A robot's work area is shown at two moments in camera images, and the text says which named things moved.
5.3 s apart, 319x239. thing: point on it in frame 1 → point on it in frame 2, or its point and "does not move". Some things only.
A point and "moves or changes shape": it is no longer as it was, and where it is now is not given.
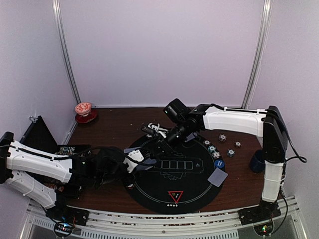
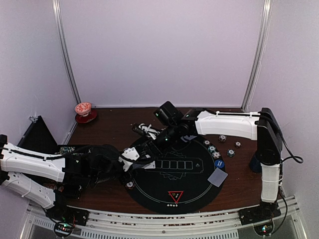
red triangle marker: [176, 195] does not move
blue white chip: [216, 155] does not move
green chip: [212, 148] does not move
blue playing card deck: [149, 161] moves or changes shape
